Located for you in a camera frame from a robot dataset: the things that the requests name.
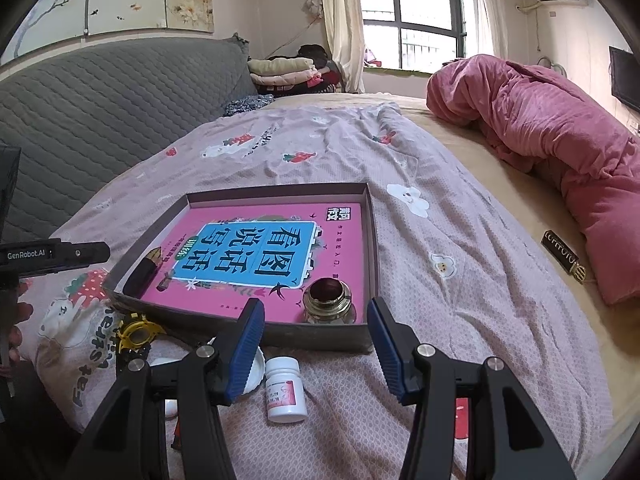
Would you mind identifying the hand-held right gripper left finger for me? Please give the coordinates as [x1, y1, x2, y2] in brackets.
[65, 297, 266, 480]

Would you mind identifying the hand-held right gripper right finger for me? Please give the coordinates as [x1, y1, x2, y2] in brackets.
[366, 296, 577, 480]

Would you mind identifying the white pill bottle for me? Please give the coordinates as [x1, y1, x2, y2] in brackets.
[264, 356, 308, 423]

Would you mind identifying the small glass jar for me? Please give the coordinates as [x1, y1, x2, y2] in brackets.
[301, 277, 357, 325]

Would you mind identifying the shallow grey cardboard box tray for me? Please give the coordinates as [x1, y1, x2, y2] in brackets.
[102, 182, 380, 353]

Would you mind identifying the red black tube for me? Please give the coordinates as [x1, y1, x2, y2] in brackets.
[454, 397, 472, 443]

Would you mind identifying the yellow black wristwatch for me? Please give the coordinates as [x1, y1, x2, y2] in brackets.
[114, 311, 166, 376]

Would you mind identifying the person's left hand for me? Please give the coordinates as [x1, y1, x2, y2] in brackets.
[0, 285, 35, 382]

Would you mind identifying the white computer mouse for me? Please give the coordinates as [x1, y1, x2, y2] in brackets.
[150, 345, 267, 418]

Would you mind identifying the black pencil-shaped case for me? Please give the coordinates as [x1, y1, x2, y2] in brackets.
[121, 246, 166, 297]

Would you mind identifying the pink blue book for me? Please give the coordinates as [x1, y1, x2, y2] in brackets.
[140, 202, 363, 323]

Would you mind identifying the grey quilted headboard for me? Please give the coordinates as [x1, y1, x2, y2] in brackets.
[0, 35, 258, 241]

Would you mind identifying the black gold label tag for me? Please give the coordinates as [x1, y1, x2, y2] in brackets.
[541, 230, 586, 285]

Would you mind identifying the beige bed sheet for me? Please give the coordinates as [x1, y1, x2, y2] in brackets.
[270, 92, 640, 461]

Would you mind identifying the dark patterned cloth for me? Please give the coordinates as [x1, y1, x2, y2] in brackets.
[222, 94, 276, 117]

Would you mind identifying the pink quilt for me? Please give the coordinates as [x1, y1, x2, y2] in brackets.
[426, 54, 640, 306]

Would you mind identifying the stack of folded clothes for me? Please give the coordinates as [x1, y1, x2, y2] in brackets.
[247, 45, 346, 95]

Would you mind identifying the cream curtain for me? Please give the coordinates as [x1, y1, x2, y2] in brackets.
[457, 0, 511, 61]
[317, 0, 366, 93]

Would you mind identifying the dark framed window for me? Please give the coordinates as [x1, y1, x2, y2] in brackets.
[357, 0, 468, 71]

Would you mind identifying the black wall television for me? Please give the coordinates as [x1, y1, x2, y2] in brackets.
[609, 46, 640, 111]

